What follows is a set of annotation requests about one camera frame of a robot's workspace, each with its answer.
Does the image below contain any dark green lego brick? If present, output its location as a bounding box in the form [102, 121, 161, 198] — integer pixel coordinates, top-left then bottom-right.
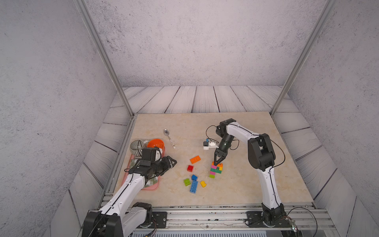
[210, 169, 222, 173]

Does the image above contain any orange long lego brick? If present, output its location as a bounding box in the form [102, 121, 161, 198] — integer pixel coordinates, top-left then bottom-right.
[190, 156, 201, 164]

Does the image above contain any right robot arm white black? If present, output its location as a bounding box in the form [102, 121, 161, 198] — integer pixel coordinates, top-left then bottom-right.
[214, 119, 286, 227]

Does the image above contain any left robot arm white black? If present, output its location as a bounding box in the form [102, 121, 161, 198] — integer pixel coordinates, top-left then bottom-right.
[82, 142, 177, 237]

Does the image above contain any red lego brick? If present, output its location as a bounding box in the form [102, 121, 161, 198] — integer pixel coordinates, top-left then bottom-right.
[187, 165, 194, 172]

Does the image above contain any lime lego brick left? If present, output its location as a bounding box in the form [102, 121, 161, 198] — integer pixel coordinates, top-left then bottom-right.
[184, 178, 191, 187]

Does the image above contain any long blue lego brick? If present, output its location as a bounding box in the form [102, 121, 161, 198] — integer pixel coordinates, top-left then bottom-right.
[190, 180, 198, 194]

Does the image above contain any green checkered cloth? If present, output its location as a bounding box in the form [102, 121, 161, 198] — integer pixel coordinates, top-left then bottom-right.
[129, 159, 158, 188]

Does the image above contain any orange plastic bowl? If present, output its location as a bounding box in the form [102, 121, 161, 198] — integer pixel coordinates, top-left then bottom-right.
[147, 139, 165, 150]

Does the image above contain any metal spoon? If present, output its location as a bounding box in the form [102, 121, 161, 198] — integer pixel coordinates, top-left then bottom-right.
[163, 129, 176, 149]

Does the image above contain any grey ribbed cup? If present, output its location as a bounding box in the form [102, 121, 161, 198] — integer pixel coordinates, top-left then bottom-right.
[129, 139, 149, 157]

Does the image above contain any pink tray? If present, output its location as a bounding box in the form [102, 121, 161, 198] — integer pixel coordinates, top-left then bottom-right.
[121, 155, 160, 191]

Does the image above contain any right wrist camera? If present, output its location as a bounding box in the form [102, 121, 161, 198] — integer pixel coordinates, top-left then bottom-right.
[203, 138, 219, 150]

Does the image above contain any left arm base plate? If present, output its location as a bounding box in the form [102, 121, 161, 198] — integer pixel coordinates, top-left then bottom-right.
[134, 210, 167, 230]

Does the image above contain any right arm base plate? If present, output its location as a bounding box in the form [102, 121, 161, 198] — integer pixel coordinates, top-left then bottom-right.
[244, 211, 291, 228]

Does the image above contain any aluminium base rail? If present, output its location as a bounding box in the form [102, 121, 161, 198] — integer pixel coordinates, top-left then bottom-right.
[132, 191, 339, 237]

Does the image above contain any right frame post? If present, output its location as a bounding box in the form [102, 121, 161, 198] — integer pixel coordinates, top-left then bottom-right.
[270, 0, 337, 118]

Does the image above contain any frame post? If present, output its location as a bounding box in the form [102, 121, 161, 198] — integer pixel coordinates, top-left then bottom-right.
[270, 0, 337, 118]
[74, 0, 134, 117]

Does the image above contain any left frame post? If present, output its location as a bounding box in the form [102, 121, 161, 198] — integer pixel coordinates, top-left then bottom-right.
[74, 0, 134, 117]

